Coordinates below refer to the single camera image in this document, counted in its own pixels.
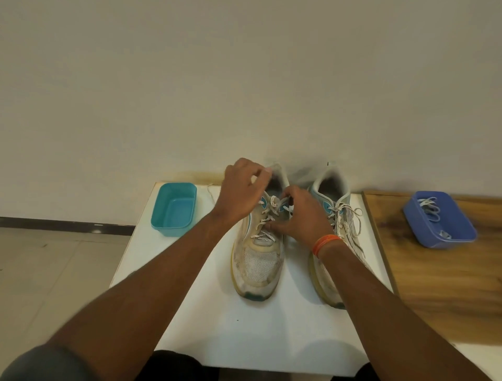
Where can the black trousers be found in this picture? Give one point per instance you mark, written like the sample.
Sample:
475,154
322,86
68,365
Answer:
172,367

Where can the blue plastic container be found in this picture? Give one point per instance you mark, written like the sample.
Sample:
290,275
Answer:
451,227

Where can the person's right forearm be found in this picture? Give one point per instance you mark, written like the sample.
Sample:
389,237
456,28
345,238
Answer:
384,314

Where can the orange thread wristband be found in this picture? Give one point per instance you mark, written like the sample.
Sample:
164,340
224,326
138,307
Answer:
327,244

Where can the person's left hand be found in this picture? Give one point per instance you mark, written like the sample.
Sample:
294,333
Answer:
239,188

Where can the person's left forearm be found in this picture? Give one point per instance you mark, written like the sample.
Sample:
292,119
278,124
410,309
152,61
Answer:
149,298

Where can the teal plastic container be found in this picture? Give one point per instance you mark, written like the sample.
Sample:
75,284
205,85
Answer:
172,212

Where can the person's right hand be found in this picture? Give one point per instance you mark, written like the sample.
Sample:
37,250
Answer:
308,220

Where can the worn white sneaker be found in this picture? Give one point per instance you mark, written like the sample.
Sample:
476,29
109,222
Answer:
255,271
323,282

